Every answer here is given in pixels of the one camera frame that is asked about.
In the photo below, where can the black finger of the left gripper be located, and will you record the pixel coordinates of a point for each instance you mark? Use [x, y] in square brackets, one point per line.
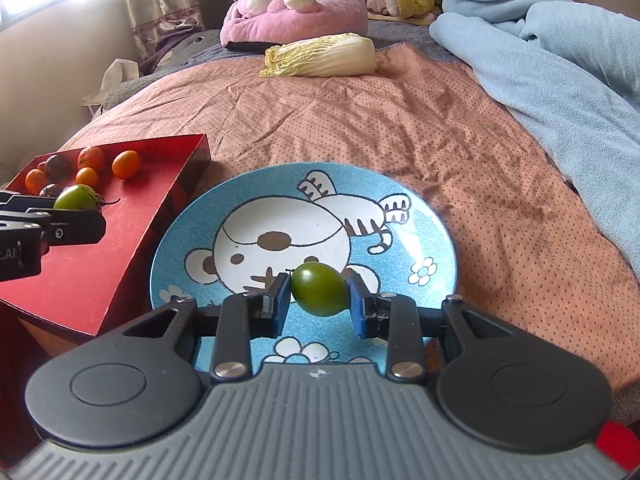
[63, 227]
[10, 200]

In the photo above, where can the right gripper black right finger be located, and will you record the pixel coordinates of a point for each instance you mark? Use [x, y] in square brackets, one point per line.
[394, 318]

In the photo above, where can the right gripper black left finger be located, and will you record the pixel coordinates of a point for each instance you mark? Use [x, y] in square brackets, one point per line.
[242, 318]

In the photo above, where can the green tomato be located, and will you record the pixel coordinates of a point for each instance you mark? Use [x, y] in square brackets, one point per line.
[78, 197]
[319, 289]

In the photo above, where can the large orange mandarin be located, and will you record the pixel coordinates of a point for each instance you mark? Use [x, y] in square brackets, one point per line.
[92, 157]

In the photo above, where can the dark purple tomato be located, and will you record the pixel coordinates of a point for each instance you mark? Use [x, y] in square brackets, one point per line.
[52, 190]
[57, 168]

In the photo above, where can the small yellow-orange mandarin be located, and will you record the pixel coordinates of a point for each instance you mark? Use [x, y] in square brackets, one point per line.
[87, 176]

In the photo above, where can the dark purple tomato back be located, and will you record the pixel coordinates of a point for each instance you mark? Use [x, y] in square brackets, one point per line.
[57, 168]

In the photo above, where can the blue cartoon tiger plate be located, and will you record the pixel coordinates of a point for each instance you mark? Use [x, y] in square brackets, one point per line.
[241, 234]

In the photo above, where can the pink dotted bedspread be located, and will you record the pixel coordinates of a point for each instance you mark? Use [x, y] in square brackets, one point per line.
[527, 247]

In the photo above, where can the white tote bag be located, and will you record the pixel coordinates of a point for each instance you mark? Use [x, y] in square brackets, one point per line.
[119, 71]

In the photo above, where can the grey shark plush toy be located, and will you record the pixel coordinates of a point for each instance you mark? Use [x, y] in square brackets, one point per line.
[192, 50]

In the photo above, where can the napa cabbage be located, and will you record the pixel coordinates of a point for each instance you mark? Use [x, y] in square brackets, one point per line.
[327, 56]

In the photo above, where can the pink plush bunny pillow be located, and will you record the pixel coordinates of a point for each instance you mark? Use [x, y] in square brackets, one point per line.
[270, 22]

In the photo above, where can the light blue blanket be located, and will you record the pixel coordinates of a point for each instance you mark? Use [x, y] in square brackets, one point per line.
[568, 72]

